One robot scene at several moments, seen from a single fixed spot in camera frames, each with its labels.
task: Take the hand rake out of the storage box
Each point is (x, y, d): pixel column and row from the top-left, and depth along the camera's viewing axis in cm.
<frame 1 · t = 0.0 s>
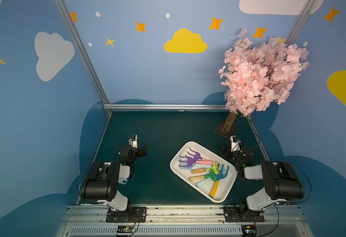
left hand: (138, 141, 94), fingers open
right hand: (229, 142, 95), fingers open
white plastic storage box: (224, 186, 86), on the table
dark green wooden-handled rake: (211, 175, 86), point 4 cm above the table
lime green wooden-handled rake: (214, 167, 90), point 3 cm above the table
purple pink-handled rake: (196, 156, 98), on the table

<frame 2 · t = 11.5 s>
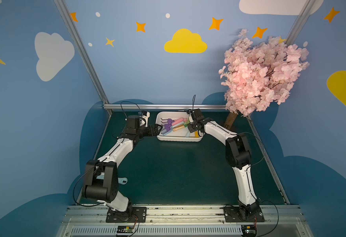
left hand: (156, 124, 89), fingers open
right hand: (194, 123, 105), fingers closed
white plastic storage box: (179, 135, 109), on the table
purple pink-handled rake: (167, 127, 113), on the table
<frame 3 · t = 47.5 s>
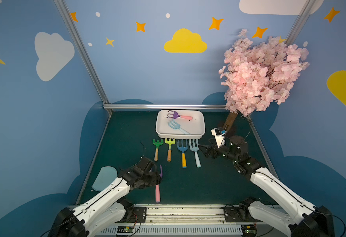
left hand: (157, 178, 82), fingers open
right hand: (207, 140, 78), fingers open
lime green wooden-handled rake: (169, 152, 99), on the table
purple pink-handled rake: (175, 115, 118), point 3 cm above the table
light blue rake: (177, 126, 116), on the table
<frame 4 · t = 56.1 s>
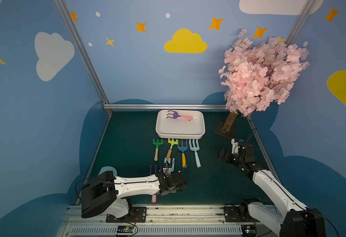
left hand: (171, 183, 83), fingers closed
right hand: (225, 151, 87), fingers open
lime green wooden-handled rake: (171, 142, 104), on the table
